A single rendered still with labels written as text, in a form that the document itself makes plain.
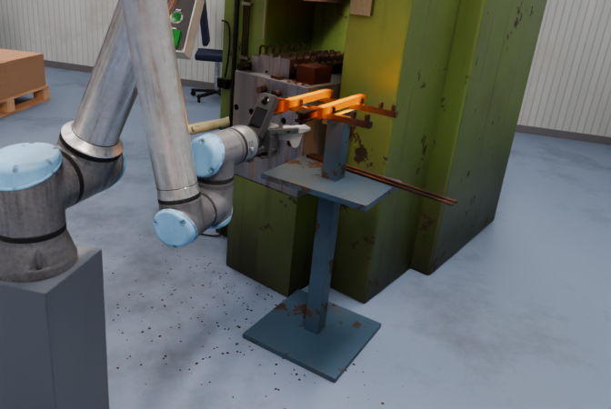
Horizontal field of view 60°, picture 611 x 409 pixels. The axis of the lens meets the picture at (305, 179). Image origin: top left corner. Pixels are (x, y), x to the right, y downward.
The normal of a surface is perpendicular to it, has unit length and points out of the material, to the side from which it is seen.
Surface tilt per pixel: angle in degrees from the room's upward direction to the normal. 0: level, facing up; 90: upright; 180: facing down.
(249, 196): 90
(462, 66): 90
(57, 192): 90
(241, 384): 0
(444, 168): 90
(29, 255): 70
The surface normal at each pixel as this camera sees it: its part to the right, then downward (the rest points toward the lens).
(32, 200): 0.52, 0.35
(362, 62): -0.61, 0.22
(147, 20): 0.29, 0.25
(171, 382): 0.10, -0.93
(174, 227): -0.30, 0.39
